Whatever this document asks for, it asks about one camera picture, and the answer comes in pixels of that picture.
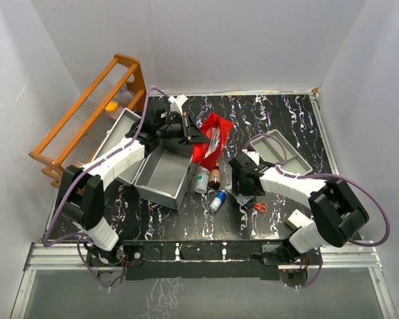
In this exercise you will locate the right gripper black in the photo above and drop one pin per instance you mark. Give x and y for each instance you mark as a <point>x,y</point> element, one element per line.
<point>239,189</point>

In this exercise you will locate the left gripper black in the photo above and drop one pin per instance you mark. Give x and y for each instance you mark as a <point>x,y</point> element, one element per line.
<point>190,133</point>

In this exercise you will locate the teal white packet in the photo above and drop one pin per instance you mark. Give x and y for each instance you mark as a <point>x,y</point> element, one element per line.
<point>240,199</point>

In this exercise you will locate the clear plastic bag packet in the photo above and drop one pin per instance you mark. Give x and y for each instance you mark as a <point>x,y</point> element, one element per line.
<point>215,142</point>

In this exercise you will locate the red first aid pouch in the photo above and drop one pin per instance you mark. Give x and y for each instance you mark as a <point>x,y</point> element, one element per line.
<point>213,120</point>

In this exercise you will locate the orange small scissors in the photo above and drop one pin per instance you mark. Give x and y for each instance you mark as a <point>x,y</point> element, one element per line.
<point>261,207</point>

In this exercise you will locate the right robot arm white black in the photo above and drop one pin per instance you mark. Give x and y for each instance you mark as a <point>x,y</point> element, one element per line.
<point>338,215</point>

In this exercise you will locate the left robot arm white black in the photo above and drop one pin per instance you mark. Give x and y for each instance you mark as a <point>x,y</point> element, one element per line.
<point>81,193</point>

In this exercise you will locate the white green medicine bottle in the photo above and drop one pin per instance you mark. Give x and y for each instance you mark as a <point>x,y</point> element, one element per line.
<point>202,181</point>

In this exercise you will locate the grey metal medicine case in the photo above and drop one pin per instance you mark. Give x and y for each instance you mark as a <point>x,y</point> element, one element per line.
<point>163,177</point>

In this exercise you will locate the white blue spray bottle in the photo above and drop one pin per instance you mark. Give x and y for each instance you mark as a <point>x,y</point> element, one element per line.
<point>217,201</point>

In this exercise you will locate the brown bottle orange cap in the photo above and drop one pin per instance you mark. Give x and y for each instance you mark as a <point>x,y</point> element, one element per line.
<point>214,178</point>

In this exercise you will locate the grey divided plastic tray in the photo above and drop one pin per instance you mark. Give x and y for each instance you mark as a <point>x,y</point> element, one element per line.
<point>275,148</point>

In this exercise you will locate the white green small box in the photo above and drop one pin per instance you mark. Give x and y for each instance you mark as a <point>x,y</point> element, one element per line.
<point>297,220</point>

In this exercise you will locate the yellow block on rack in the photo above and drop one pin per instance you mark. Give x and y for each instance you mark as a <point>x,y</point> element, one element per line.
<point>112,106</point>

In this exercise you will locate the orange wooden rack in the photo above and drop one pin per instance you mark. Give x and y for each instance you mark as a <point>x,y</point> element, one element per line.
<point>76,137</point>

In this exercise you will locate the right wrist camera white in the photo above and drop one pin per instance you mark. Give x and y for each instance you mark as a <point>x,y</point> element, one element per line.
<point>254,156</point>

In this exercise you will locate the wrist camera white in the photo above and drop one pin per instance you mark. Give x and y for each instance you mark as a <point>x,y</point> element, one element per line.
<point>176,103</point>
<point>254,156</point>

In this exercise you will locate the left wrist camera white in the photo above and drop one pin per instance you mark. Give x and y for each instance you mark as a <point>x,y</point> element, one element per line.
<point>176,103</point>

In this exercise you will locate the aluminium front rail frame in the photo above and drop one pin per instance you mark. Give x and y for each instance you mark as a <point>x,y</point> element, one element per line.
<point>349,284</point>

